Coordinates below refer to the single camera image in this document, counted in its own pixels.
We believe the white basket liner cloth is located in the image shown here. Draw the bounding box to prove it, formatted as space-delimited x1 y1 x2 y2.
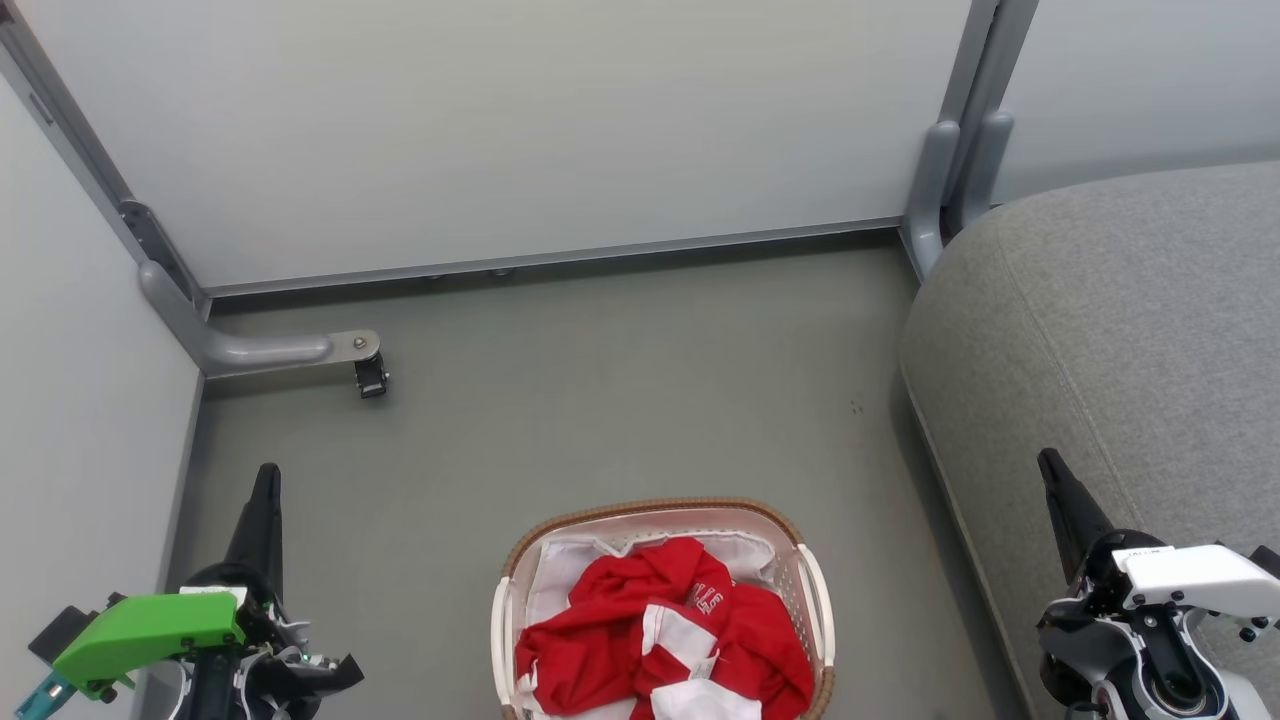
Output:
522 530 783 720

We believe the grey partition post foot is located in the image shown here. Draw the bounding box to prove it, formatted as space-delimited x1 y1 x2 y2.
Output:
958 110 1016 238
903 120 963 283

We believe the white wicker-rimmed laundry basket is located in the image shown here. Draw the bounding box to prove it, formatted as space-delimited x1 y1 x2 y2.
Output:
490 497 837 720

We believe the grey partition bottom rail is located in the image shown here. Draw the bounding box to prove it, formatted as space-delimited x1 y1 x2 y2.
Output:
205 217 903 299

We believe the grey slanted partition post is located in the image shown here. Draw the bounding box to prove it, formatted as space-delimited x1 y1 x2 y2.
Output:
0 0 213 321

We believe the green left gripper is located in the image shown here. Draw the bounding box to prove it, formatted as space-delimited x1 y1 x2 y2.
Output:
52 462 364 701

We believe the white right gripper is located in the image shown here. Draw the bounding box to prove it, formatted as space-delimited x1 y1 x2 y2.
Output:
1038 449 1280 611

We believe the grey fabric sofa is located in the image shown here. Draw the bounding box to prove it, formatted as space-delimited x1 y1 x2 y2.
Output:
897 160 1280 720

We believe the grey double partition post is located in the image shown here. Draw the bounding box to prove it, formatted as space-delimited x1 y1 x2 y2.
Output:
938 0 1041 136

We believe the grey partition support foot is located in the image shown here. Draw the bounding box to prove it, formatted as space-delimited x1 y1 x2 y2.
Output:
138 260 383 381

